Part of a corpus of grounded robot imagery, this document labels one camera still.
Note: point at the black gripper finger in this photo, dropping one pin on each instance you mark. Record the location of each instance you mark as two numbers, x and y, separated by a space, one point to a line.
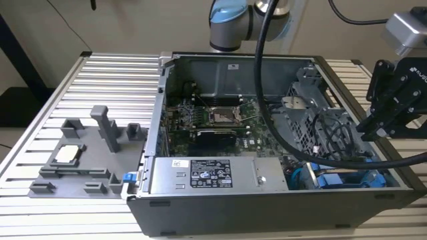
380 80
402 100

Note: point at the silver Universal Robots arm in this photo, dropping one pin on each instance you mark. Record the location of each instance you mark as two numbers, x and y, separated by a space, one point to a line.
227 32

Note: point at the metal disk bay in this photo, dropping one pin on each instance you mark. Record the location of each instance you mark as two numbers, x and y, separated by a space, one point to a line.
350 175

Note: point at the black RAM slot bank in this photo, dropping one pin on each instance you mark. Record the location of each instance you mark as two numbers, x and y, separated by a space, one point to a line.
216 101
220 128

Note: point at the grey metal drive cage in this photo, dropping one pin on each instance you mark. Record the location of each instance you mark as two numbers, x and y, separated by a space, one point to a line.
300 120

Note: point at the green motherboard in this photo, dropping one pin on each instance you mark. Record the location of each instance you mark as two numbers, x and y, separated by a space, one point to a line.
256 150

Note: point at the grey metal inner panel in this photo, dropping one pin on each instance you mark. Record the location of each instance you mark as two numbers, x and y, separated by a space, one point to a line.
216 80

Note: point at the CPU socket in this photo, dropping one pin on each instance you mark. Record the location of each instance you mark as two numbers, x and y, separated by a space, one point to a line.
223 116

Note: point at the locking lever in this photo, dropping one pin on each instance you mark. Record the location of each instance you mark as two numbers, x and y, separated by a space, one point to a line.
204 101

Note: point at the black graphics card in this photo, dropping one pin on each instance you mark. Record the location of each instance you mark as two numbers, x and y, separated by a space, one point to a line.
214 143

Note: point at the open black PC case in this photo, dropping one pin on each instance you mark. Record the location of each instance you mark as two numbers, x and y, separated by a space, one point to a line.
234 215

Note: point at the grey power supply unit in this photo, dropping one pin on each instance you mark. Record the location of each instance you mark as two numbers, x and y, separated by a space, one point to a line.
167 180

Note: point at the blue case latch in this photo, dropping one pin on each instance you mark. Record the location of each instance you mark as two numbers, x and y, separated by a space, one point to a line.
130 178

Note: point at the grey parts rack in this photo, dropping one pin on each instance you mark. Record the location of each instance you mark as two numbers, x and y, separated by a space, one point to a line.
100 160

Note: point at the small black hanging object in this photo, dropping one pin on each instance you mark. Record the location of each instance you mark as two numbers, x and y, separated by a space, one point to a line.
94 4

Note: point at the silver CPU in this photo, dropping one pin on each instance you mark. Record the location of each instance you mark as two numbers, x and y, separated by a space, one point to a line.
67 153

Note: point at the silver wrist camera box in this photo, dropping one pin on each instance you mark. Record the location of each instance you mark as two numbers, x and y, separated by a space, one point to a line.
407 32

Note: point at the silver metal cage bracket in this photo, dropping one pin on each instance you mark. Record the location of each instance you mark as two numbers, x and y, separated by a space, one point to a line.
294 102

